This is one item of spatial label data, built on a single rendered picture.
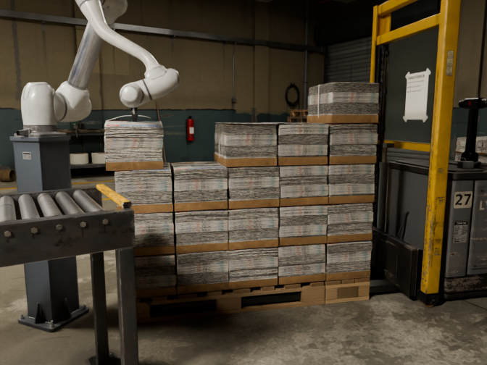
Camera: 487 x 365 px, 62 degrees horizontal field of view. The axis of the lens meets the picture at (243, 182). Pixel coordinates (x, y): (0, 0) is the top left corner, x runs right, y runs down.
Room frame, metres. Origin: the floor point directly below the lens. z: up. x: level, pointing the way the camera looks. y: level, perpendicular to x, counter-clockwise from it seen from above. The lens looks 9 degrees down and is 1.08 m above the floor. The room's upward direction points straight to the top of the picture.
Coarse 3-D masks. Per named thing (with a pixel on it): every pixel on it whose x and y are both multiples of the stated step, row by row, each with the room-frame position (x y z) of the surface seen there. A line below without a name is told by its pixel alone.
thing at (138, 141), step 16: (112, 128) 2.00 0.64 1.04; (128, 128) 2.02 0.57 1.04; (144, 128) 2.03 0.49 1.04; (160, 128) 2.05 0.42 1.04; (112, 144) 2.02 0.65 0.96; (128, 144) 2.04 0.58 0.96; (144, 144) 2.06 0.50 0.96; (160, 144) 2.08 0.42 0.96; (112, 160) 2.03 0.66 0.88; (128, 160) 2.04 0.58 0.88; (144, 160) 2.07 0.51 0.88; (160, 160) 2.08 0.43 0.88
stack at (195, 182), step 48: (144, 192) 2.06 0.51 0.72; (192, 192) 2.11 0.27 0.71; (240, 192) 2.17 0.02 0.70; (288, 192) 2.22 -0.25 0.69; (144, 240) 2.05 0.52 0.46; (192, 240) 2.11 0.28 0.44; (240, 240) 2.16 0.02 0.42; (144, 288) 2.05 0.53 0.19; (240, 288) 2.18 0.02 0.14; (288, 288) 2.22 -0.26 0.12
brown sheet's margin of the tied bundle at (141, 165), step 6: (162, 156) 2.18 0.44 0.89; (108, 162) 2.02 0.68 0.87; (114, 162) 2.02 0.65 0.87; (120, 162) 2.03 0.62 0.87; (126, 162) 2.04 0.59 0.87; (132, 162) 2.05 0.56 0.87; (138, 162) 2.05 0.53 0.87; (144, 162) 2.06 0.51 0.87; (150, 162) 2.07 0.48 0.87; (156, 162) 2.08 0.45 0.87; (162, 162) 2.09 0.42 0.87; (108, 168) 2.02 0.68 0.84; (114, 168) 2.03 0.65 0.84; (120, 168) 2.04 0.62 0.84; (126, 168) 2.04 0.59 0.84; (132, 168) 2.05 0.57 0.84; (138, 168) 2.06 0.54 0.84; (144, 168) 2.07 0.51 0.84; (150, 168) 2.07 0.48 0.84; (156, 168) 2.08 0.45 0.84; (162, 168) 2.09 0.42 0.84
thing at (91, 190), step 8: (24, 192) 1.58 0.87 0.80; (32, 192) 1.58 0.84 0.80; (40, 192) 1.58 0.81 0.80; (48, 192) 1.59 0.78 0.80; (56, 192) 1.60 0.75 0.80; (72, 192) 1.63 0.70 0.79; (88, 192) 1.66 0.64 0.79; (96, 192) 1.68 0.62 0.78; (16, 200) 1.53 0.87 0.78; (96, 200) 1.68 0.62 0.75; (16, 208) 1.53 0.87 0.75; (40, 208) 1.57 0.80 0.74; (80, 208) 1.64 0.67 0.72; (16, 216) 1.53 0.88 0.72; (40, 216) 1.57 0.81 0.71
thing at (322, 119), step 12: (312, 120) 2.54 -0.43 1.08; (324, 120) 2.37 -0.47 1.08; (336, 120) 2.28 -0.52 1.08; (348, 120) 2.29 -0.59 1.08; (360, 120) 2.31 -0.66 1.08; (372, 120) 2.33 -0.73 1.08; (336, 156) 2.28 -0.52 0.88; (348, 156) 2.29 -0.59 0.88; (360, 156) 2.31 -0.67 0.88; (372, 156) 2.32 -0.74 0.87; (336, 240) 2.28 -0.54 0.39; (348, 240) 2.30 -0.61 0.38; (336, 276) 2.28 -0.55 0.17; (348, 276) 2.30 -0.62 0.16; (360, 276) 2.32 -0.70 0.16
